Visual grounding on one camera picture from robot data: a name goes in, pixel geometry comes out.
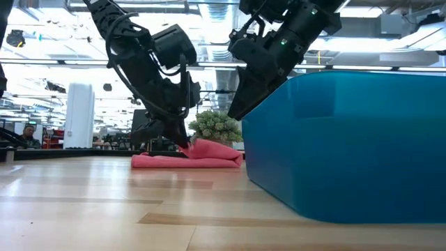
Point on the pink microfiber towel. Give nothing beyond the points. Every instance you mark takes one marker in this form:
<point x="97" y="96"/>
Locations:
<point x="209" y="157"/>

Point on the red tool cart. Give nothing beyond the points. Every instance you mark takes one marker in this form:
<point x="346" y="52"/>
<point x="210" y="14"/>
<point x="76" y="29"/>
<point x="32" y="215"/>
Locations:
<point x="52" y="141"/>

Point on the person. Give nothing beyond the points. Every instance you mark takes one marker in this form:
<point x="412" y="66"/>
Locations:
<point x="29" y="137"/>

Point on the artificial green potted plant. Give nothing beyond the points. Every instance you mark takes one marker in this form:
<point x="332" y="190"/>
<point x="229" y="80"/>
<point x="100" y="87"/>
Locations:
<point x="216" y="127"/>

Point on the black dome ceiling device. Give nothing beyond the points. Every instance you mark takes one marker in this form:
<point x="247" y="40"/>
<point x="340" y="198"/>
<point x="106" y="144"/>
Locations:
<point x="15" y="38"/>

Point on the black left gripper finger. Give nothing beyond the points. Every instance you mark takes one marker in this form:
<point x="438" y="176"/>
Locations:
<point x="148" y="131"/>
<point x="177" y="134"/>

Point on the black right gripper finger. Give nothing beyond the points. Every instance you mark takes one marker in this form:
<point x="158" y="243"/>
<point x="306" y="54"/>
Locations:
<point x="273" y="89"/>
<point x="249" y="97"/>

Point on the black computer monitor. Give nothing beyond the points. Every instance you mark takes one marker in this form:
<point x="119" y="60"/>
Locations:
<point x="139" y="120"/>

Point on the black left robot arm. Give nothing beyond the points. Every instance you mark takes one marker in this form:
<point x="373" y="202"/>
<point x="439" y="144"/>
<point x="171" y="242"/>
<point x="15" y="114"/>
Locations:
<point x="118" y="31"/>

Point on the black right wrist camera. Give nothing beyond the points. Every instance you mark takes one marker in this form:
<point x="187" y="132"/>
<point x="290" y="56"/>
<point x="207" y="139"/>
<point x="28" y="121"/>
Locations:
<point x="252" y="52"/>

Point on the teal plastic bin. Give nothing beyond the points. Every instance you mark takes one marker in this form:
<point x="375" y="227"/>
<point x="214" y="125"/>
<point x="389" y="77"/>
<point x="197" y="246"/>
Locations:
<point x="348" y="146"/>

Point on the small black ceiling sensor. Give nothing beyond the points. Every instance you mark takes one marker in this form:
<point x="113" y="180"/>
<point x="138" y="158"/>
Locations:
<point x="107" y="87"/>

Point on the white rounded pillar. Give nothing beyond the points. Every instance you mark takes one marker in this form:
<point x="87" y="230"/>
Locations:
<point x="79" y="118"/>

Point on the black metal table frame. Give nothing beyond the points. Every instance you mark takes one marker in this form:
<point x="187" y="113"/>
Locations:
<point x="69" y="153"/>

